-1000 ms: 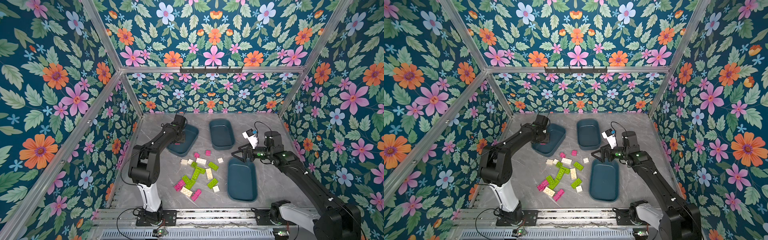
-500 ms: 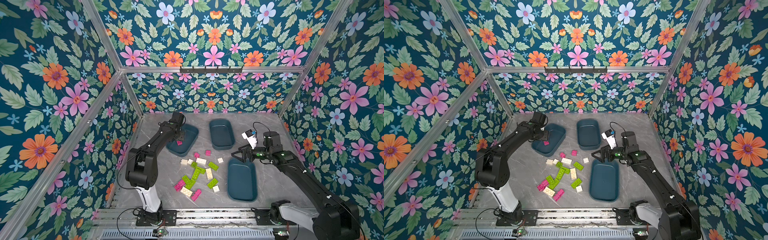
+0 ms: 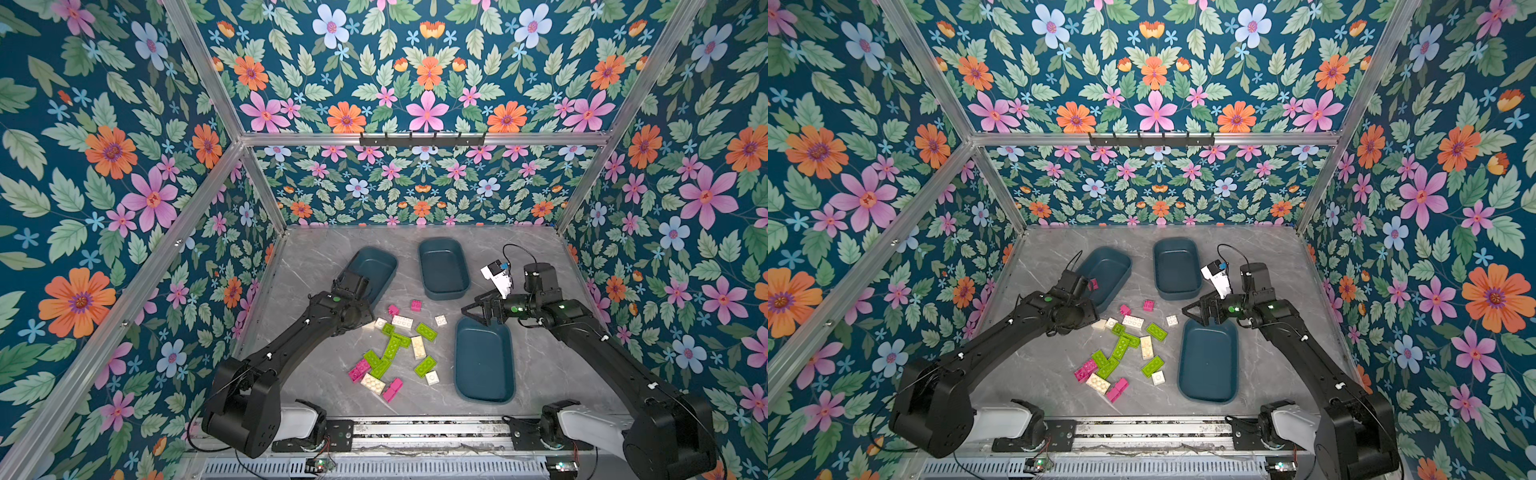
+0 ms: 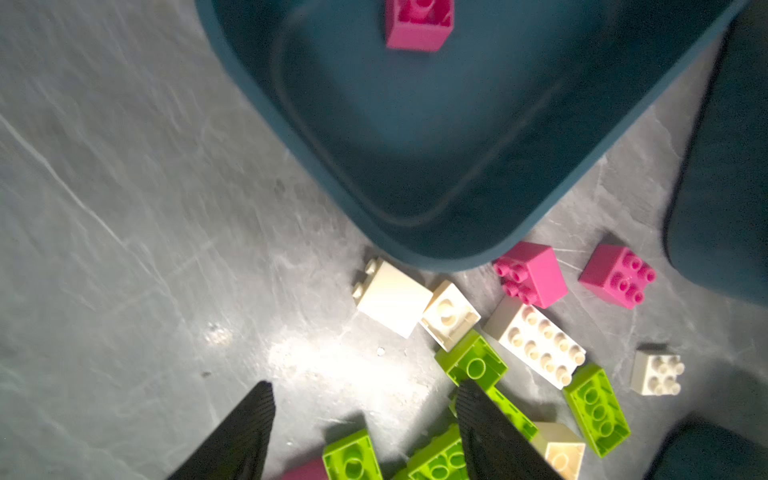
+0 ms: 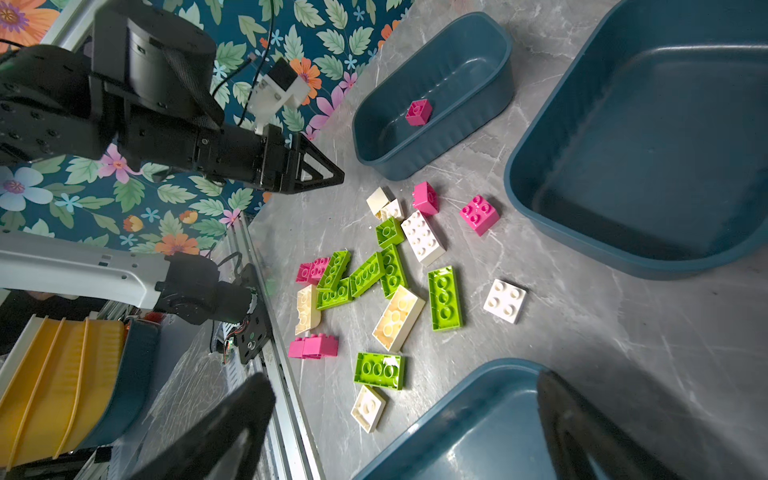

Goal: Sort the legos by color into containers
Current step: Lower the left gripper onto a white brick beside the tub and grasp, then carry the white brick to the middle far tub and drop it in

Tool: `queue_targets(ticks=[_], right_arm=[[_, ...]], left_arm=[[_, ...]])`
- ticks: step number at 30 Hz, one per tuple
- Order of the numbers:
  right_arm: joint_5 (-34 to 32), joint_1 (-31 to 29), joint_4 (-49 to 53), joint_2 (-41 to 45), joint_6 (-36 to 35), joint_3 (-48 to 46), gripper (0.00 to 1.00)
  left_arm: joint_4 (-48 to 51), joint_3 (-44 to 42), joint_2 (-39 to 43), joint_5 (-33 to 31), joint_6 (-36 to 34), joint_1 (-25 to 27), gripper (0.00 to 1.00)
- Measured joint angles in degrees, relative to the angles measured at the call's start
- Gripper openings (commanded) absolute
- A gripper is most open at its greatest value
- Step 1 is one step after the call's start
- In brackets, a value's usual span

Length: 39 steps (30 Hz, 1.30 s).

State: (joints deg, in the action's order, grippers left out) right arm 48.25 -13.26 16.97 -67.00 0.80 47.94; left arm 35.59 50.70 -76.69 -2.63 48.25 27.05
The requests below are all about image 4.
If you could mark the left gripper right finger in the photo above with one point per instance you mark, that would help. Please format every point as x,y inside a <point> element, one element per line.
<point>493,447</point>

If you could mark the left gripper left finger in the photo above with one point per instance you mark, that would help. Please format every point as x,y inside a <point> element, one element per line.
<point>237,448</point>

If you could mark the pink long brick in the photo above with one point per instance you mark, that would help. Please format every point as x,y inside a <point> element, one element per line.
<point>312,470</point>

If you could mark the green small square brick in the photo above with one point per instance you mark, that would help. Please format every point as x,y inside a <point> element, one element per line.
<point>472,358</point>

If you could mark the green long brick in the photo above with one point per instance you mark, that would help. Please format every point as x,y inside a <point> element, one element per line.
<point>352,458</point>
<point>443,456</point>
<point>596,409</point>

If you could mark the white small brick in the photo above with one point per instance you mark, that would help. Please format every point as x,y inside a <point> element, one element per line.
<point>449,316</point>
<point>656,373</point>

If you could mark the pink small brick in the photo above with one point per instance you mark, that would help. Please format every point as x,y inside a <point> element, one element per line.
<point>531,273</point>
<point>417,25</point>

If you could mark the white square brick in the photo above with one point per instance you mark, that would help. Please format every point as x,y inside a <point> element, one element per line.
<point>391,297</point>

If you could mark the cream long brick centre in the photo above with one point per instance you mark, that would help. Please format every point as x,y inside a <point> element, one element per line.
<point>561,448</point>

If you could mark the white long brick top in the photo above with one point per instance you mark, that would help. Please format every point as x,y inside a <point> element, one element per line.
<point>534,339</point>

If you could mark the right teal bin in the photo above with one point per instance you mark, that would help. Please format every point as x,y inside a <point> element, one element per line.
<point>699,449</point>

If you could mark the teal bin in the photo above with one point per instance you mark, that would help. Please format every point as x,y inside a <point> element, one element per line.
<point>447,160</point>
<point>699,449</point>
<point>716,228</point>

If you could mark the pink brick near bins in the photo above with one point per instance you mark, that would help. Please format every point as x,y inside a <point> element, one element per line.
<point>617,275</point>

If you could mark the left teal bin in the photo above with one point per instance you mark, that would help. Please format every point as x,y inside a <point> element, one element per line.
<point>447,160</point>

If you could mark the middle teal bin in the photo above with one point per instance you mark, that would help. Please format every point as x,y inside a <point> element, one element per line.
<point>716,228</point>

